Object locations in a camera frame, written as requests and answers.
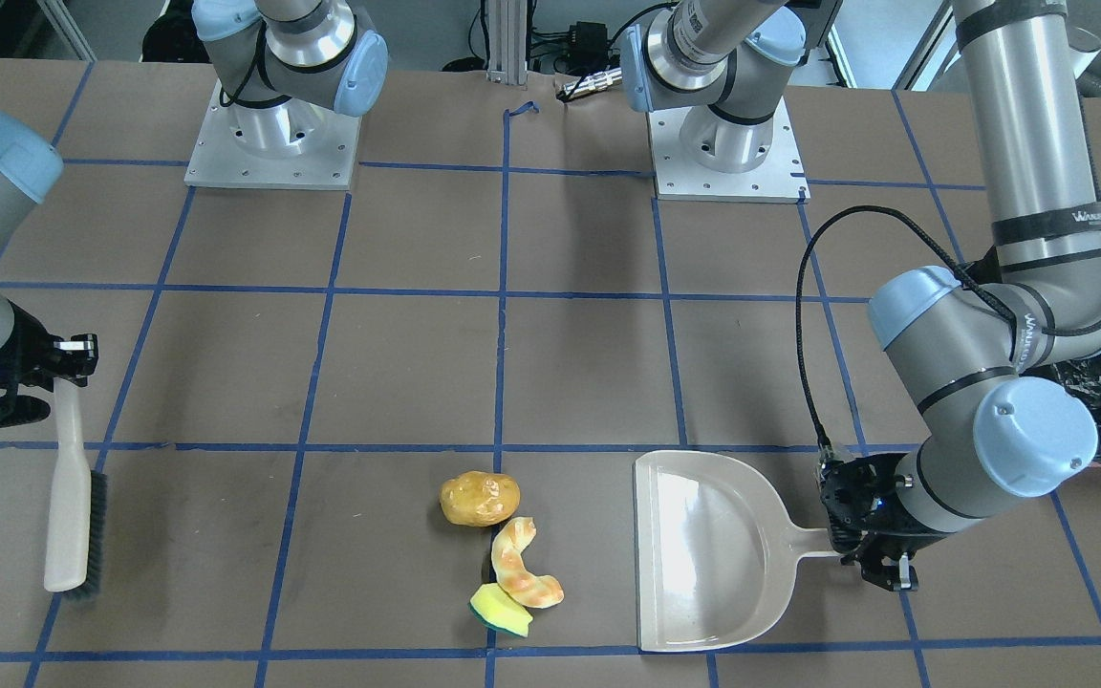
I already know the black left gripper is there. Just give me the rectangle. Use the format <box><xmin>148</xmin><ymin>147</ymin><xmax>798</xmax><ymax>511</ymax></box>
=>
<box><xmin>820</xmin><ymin>454</ymin><xmax>942</xmax><ymax>592</ymax></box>

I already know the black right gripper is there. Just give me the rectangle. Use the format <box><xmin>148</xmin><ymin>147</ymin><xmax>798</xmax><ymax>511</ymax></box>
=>
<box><xmin>0</xmin><ymin>305</ymin><xmax>97</xmax><ymax>428</ymax></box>

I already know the white hand brush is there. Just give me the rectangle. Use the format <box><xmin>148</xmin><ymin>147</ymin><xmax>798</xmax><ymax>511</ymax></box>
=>
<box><xmin>43</xmin><ymin>378</ymin><xmax>108</xmax><ymax>598</ymax></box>

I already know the beige dustpan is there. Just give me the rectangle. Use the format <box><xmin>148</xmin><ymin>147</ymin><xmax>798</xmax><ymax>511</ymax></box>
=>
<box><xmin>634</xmin><ymin>450</ymin><xmax>835</xmax><ymax>653</ymax></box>

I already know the toy orange peel piece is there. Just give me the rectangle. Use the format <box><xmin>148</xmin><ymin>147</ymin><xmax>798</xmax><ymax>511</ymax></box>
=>
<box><xmin>490</xmin><ymin>517</ymin><xmax>565</xmax><ymax>609</ymax></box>

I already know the yellow green sponge piece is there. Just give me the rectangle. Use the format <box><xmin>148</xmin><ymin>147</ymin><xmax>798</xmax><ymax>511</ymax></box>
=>
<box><xmin>468</xmin><ymin>583</ymin><xmax>533</xmax><ymax>637</ymax></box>

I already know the toy potato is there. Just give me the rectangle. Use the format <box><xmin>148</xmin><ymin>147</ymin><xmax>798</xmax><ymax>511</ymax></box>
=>
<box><xmin>440</xmin><ymin>471</ymin><xmax>523</xmax><ymax>527</ymax></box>

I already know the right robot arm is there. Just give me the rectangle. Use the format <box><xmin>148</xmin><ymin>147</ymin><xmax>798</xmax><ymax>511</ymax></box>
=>
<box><xmin>0</xmin><ymin>1</ymin><xmax>389</xmax><ymax>432</ymax></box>

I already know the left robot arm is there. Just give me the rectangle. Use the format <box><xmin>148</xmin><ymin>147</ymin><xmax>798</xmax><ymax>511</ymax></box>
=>
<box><xmin>798</xmin><ymin>1</ymin><xmax>1101</xmax><ymax>591</ymax></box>

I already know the black power adapter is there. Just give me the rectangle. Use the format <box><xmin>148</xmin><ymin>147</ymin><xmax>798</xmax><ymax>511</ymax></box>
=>
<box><xmin>565</xmin><ymin>21</ymin><xmax>608</xmax><ymax>61</ymax></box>

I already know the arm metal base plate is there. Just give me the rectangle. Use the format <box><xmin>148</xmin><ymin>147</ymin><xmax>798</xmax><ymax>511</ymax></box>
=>
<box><xmin>184</xmin><ymin>83</ymin><xmax>361</xmax><ymax>192</ymax></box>
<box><xmin>647</xmin><ymin>100</ymin><xmax>811</xmax><ymax>204</ymax></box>

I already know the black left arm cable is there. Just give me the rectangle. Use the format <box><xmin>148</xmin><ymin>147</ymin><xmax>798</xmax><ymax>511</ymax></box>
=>
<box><xmin>795</xmin><ymin>205</ymin><xmax>1101</xmax><ymax>460</ymax></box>

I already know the silver cable connector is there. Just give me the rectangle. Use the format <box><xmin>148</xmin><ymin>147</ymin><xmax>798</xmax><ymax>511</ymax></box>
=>
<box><xmin>555</xmin><ymin>67</ymin><xmax>623</xmax><ymax>103</ymax></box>

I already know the aluminium frame post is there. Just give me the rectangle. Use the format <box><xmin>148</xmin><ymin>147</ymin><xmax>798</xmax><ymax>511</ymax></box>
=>
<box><xmin>480</xmin><ymin>1</ymin><xmax>532</xmax><ymax>90</ymax></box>

